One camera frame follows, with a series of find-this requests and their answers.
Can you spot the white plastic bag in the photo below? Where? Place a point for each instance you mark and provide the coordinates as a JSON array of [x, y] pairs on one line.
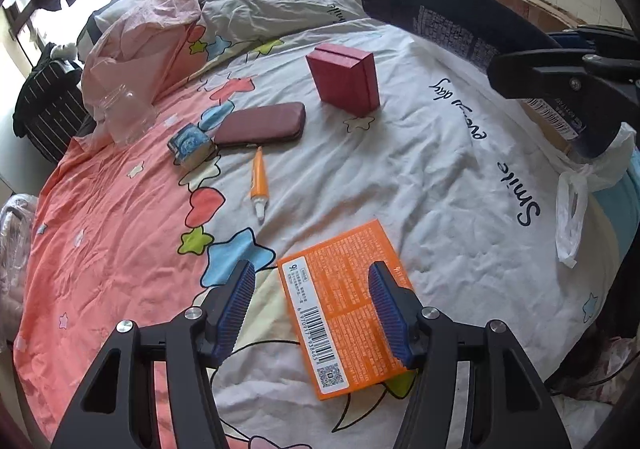
[[570, 209]]

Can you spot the pink cloth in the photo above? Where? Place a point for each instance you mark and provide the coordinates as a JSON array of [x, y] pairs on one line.
[[140, 39]]

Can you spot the brown cardboard box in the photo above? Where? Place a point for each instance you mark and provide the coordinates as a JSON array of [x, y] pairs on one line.
[[520, 4]]

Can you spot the clear glass jar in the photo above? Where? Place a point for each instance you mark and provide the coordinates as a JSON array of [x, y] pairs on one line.
[[127, 116]]

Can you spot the orange ointment tube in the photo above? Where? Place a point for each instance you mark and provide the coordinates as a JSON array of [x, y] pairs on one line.
[[259, 184]]

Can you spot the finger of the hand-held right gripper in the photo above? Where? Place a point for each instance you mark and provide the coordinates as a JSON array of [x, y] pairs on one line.
[[570, 39], [530, 74]]

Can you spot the red gift box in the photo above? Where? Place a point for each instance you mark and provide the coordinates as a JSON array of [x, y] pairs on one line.
[[345, 79]]

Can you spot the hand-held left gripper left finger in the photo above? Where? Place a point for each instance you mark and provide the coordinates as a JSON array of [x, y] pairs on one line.
[[232, 309]]

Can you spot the white plush toy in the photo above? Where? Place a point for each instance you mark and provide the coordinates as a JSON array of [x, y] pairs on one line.
[[65, 51]]

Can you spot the star printed bed sheet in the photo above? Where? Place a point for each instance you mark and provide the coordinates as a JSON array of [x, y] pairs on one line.
[[450, 229]]

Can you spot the clear plastic bag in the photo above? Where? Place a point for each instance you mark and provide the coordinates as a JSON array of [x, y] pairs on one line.
[[15, 239]]

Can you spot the maroon leather case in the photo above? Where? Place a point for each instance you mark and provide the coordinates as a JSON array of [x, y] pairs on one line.
[[260, 125]]

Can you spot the blue swirl tissue pack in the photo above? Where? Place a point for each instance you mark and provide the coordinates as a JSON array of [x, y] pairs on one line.
[[190, 143]]

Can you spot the orange box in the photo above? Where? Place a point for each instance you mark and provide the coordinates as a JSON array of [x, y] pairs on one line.
[[340, 304]]

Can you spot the black striped suitcase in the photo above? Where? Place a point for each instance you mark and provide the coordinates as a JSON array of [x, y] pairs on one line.
[[45, 99]]

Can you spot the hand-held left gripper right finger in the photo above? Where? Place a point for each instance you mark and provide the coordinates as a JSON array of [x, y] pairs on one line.
[[390, 314]]

